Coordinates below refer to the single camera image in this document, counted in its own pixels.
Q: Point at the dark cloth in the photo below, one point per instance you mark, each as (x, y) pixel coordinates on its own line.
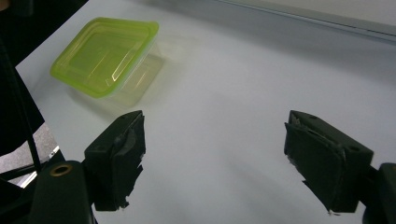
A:
(15, 102)

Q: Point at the metal floor rail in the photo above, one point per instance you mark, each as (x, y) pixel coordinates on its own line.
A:
(327, 21)

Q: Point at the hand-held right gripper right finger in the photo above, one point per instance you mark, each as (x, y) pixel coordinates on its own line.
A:
(327, 161)

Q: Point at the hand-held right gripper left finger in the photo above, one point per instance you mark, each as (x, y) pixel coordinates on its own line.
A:
(115, 165)

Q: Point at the green lidded plastic container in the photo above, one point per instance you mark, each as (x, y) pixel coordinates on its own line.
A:
(102, 56)

